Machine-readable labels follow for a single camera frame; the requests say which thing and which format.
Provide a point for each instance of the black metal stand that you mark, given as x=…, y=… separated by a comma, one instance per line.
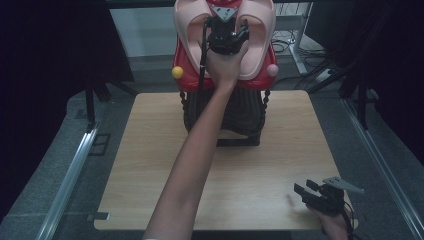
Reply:
x=90, y=100
x=361, y=83

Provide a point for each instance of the person's right hand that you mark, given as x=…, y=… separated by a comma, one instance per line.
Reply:
x=333, y=225

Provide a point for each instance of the red and pink toy robot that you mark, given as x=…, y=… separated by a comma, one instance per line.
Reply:
x=243, y=110

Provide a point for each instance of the black floor plate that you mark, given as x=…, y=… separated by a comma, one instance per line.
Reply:
x=100, y=144

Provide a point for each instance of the dark curtain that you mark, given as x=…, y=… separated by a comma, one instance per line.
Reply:
x=403, y=66
x=50, y=66

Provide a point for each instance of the metal floor rail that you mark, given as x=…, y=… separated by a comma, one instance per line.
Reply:
x=383, y=166
x=66, y=186

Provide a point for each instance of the pink rubber slipper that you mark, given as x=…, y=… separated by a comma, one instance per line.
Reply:
x=258, y=46
x=190, y=36

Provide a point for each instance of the person's left hand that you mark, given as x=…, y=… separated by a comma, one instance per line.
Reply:
x=225, y=68

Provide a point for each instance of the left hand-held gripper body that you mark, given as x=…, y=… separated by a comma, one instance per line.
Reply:
x=225, y=36

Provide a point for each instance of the white desk leg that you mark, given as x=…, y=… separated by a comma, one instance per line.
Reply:
x=296, y=50

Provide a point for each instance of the yellow ball knob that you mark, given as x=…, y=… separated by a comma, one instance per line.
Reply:
x=177, y=72

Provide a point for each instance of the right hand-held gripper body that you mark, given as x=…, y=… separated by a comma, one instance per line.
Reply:
x=328, y=198

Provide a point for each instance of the pink ball knob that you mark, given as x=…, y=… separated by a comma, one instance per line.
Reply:
x=272, y=70

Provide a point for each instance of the white power strip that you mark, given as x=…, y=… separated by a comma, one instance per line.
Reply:
x=324, y=75

